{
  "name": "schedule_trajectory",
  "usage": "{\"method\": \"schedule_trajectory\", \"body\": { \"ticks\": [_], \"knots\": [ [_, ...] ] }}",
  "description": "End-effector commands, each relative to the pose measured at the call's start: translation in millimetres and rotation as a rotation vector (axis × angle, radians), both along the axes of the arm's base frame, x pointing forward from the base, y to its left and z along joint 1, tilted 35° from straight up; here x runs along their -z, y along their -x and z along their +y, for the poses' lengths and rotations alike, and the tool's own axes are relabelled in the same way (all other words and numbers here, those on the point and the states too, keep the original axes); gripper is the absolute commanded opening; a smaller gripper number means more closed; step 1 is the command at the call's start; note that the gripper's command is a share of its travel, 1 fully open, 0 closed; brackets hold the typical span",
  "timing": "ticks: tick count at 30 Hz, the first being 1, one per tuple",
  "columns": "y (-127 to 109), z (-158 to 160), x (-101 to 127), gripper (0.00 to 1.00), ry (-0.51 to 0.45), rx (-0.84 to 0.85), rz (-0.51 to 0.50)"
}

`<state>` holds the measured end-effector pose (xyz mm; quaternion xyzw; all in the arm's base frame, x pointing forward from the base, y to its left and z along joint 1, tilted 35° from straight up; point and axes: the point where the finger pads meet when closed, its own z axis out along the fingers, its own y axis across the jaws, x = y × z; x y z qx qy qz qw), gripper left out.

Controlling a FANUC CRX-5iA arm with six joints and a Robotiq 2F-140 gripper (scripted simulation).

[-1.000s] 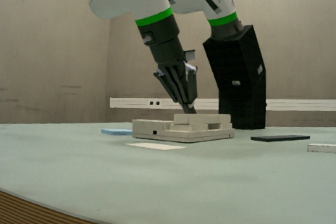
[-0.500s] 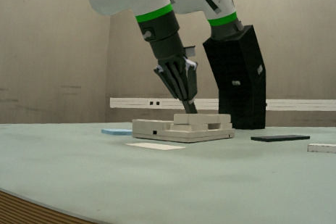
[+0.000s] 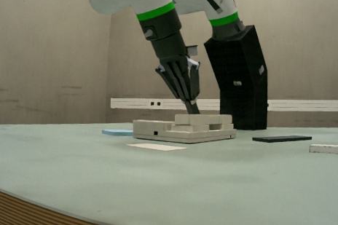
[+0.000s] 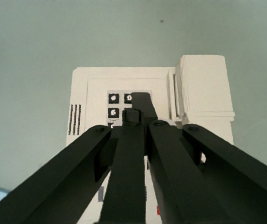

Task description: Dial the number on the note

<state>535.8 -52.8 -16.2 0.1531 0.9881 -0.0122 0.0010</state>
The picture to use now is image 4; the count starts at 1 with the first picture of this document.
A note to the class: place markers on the white desk phone base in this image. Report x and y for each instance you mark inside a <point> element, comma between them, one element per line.
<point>99,95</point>

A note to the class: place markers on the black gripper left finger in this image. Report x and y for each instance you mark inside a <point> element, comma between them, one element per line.
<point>60,191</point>

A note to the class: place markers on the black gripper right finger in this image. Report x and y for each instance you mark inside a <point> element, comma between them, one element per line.
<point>186,189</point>

